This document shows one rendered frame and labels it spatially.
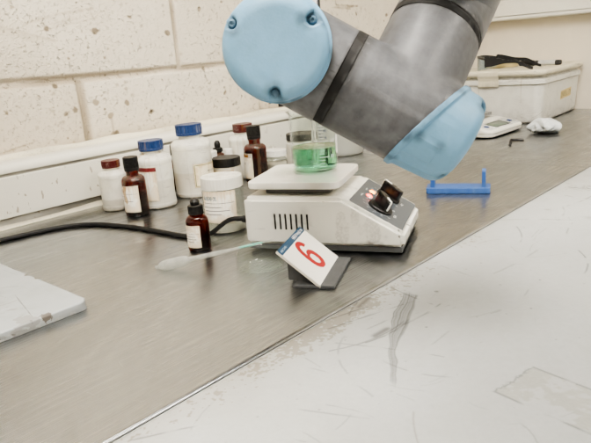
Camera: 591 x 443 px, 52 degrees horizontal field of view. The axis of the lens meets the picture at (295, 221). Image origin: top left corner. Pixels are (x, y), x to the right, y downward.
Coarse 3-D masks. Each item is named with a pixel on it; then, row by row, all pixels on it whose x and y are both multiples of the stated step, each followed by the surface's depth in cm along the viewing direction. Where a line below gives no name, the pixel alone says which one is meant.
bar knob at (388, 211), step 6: (378, 192) 75; (384, 192) 74; (378, 198) 74; (384, 198) 73; (372, 204) 73; (378, 204) 74; (384, 204) 73; (390, 204) 72; (378, 210) 73; (384, 210) 73; (390, 210) 74
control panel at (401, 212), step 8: (368, 184) 81; (376, 184) 82; (360, 192) 76; (368, 192) 78; (376, 192) 79; (352, 200) 72; (360, 200) 74; (368, 200) 75; (400, 200) 80; (368, 208) 72; (392, 208) 76; (400, 208) 78; (408, 208) 79; (384, 216) 72; (392, 216) 74; (400, 216) 75; (408, 216) 76; (392, 224) 71; (400, 224) 72
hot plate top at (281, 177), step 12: (276, 168) 83; (288, 168) 83; (348, 168) 80; (252, 180) 77; (264, 180) 76; (276, 180) 75; (288, 180) 75; (300, 180) 74; (312, 180) 74; (324, 180) 73; (336, 180) 73
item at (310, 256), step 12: (300, 240) 69; (312, 240) 71; (288, 252) 65; (300, 252) 66; (312, 252) 68; (324, 252) 70; (300, 264) 64; (312, 264) 66; (324, 264) 68; (312, 276) 64
